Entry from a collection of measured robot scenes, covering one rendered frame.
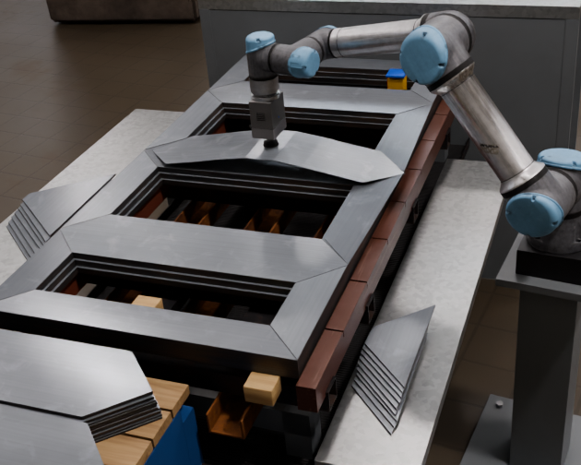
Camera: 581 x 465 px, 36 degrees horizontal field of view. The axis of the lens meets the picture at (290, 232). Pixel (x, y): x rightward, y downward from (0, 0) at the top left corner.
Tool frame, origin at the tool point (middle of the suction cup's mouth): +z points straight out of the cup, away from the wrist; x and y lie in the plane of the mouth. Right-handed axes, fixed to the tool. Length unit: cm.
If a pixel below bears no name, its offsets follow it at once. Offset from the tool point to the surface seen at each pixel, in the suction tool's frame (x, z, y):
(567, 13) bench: 65, -13, -84
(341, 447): 47, 22, 78
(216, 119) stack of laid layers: -31.2, 6.2, -26.8
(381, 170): 30.7, 3.3, -0.6
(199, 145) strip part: -22.7, 1.8, -0.8
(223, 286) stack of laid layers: 11, 7, 54
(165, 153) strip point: -31.3, 3.0, 4.0
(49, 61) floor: -284, 89, -256
